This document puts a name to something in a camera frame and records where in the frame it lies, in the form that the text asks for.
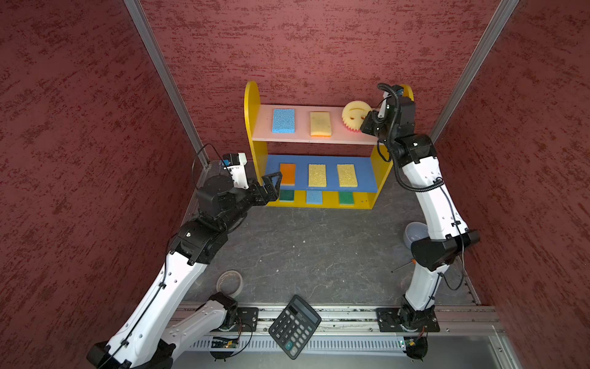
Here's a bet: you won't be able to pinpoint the right aluminium corner post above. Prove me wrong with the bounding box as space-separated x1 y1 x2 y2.
430 0 519 142

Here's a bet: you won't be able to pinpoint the grey plastic cup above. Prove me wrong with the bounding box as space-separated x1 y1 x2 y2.
403 221 429 249

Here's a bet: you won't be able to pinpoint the left circuit board with wires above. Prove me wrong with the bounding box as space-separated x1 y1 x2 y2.
209 337 241 361

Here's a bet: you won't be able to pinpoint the circuit board with wires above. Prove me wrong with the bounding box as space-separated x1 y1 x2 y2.
403 336 429 361
209 337 241 361

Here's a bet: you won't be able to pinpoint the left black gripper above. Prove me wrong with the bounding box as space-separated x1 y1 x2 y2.
220 172 281 230

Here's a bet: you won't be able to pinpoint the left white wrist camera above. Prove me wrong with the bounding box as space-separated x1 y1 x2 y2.
222 152 249 189

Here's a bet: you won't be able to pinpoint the aluminium corner post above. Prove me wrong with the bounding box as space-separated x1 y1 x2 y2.
430 0 519 142
124 0 210 169

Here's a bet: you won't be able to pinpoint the clear tape roll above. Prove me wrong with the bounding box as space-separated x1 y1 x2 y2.
216 270 244 298

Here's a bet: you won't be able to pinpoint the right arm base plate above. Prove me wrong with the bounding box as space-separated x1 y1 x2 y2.
376 305 440 333

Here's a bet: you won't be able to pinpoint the orange handled screwdriver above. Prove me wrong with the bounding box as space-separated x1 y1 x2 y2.
391 259 416 273

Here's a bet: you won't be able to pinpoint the dark green scrub sponge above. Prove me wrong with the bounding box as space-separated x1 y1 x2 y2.
279 190 295 203

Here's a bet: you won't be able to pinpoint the left aluminium corner post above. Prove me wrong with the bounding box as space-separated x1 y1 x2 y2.
124 0 210 169

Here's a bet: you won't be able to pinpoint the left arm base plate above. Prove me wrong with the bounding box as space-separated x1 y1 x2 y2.
216 307 260 333

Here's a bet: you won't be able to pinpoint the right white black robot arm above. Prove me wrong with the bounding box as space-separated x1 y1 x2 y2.
360 93 479 331

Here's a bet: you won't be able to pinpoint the black calculator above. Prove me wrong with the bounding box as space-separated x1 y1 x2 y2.
268 295 322 360

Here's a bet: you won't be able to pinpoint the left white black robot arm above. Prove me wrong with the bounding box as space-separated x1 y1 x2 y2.
87 164 282 368

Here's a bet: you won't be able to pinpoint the yellow shelf pink blue boards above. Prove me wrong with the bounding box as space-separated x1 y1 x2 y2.
244 81 392 210

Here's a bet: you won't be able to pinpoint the blue sponge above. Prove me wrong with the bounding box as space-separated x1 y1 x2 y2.
306 191 324 205
271 109 296 134

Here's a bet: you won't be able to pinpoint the bright green sponge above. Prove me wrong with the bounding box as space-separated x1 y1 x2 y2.
339 192 355 206

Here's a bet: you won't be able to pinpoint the orange sponge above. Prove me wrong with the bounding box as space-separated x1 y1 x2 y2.
280 163 297 186

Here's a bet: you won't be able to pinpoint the right circuit board with wires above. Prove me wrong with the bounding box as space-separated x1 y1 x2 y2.
403 336 429 361

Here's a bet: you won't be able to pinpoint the aluminium front rail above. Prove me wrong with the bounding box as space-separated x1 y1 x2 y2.
155 301 521 368

